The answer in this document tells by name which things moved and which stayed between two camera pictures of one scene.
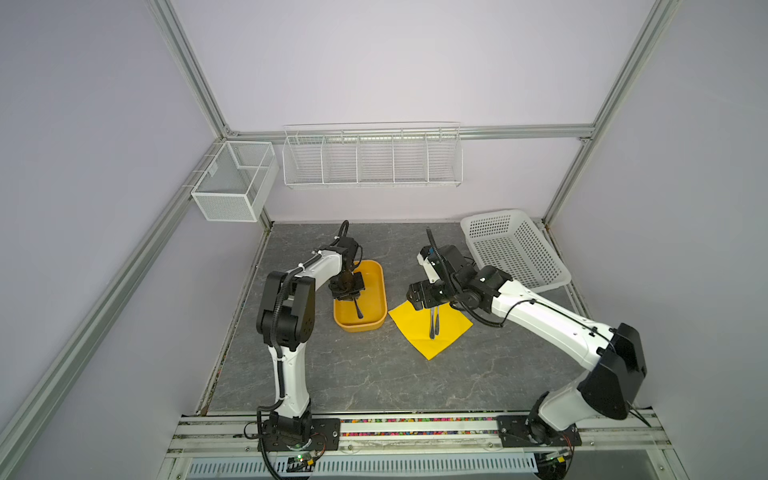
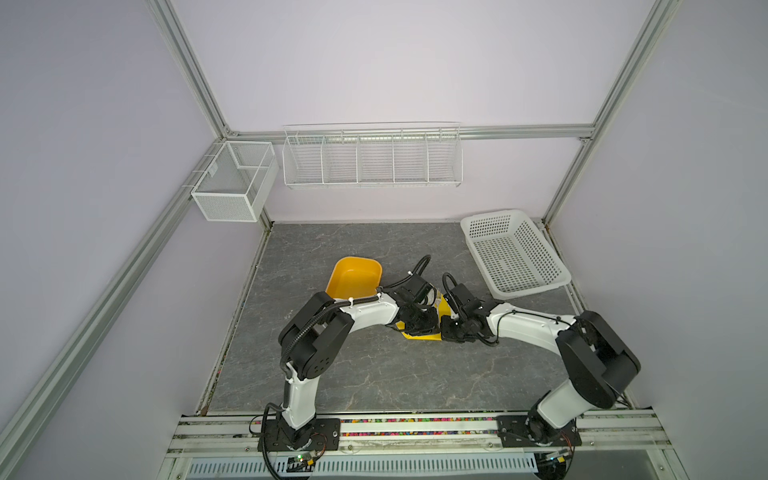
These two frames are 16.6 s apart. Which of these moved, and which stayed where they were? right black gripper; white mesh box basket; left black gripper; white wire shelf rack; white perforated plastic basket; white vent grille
Moved: right black gripper; left black gripper
Stayed: white wire shelf rack; white vent grille; white perforated plastic basket; white mesh box basket
